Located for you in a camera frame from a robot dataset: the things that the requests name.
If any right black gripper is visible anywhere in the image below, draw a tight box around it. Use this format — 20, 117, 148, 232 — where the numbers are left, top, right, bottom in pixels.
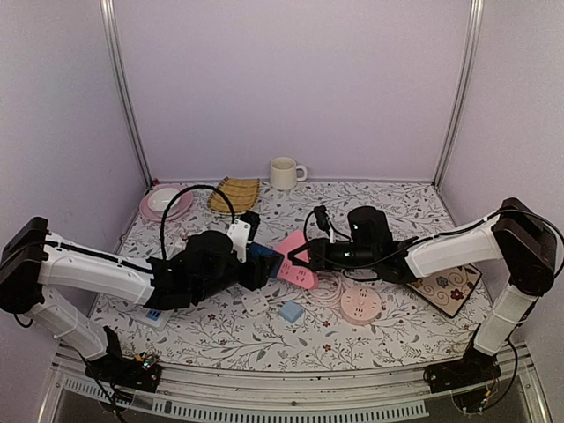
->
291, 237, 378, 271

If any dark blue cube adapter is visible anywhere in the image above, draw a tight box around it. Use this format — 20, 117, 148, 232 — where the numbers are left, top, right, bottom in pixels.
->
249, 242, 283, 263

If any pink power strip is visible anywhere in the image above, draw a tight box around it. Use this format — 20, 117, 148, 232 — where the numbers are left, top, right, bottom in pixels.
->
274, 230, 318, 290

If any light blue plug adapter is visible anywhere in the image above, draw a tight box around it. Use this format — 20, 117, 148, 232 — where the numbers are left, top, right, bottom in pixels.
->
278, 301, 304, 323

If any round pink socket hub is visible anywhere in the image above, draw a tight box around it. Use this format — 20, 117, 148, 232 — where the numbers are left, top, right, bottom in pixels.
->
339, 286, 383, 326

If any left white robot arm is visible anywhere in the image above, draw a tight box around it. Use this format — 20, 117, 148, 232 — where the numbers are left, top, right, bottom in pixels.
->
1, 217, 283, 382

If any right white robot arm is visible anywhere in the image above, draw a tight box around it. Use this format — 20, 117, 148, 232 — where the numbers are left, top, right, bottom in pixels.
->
286, 197, 563, 384

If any white plug adapter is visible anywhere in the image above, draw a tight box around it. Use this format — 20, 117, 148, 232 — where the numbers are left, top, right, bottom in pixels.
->
241, 291, 269, 316

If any pink plate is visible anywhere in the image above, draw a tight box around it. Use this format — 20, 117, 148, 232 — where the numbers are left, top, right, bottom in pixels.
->
139, 184, 193, 222

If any white power strip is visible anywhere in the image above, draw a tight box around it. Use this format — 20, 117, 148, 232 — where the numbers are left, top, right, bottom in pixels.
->
140, 309, 173, 331

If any white bowl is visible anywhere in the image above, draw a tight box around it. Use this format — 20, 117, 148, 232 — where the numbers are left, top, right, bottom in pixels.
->
147, 187, 180, 213

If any yellow bamboo tray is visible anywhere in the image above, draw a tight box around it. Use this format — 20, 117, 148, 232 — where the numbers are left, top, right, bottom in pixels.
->
207, 177, 260, 215

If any cream ceramic mug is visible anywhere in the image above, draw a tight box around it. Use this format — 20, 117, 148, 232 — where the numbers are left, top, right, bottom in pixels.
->
270, 157, 308, 190

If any floral square tray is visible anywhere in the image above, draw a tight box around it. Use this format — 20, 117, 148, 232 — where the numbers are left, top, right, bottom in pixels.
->
407, 264, 482, 318

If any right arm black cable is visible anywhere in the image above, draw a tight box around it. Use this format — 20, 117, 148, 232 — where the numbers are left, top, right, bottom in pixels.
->
303, 210, 415, 283

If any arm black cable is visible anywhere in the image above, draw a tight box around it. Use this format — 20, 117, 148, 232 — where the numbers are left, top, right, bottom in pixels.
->
303, 210, 415, 283
159, 184, 237, 265

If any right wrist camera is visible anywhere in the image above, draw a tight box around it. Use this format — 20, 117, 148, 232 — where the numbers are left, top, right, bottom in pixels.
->
314, 205, 336, 243

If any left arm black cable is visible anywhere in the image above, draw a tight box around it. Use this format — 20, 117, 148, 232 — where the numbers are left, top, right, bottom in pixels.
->
159, 184, 237, 265

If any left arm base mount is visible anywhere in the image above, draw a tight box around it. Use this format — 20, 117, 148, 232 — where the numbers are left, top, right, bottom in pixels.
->
85, 326, 162, 393

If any aluminium front rail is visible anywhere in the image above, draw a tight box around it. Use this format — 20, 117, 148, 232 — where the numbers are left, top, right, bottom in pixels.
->
36, 338, 552, 423

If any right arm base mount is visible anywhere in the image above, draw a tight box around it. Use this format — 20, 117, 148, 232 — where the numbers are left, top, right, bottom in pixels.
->
423, 339, 501, 393

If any left aluminium corner post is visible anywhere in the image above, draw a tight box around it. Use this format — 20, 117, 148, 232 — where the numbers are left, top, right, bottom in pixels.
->
100, 0, 153, 189

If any aluminium corner post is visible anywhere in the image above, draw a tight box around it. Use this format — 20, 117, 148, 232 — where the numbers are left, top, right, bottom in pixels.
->
432, 0, 485, 190
100, 0, 153, 189

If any right aluminium corner post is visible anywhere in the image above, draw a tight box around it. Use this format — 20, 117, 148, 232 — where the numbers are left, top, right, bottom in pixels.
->
432, 0, 485, 190

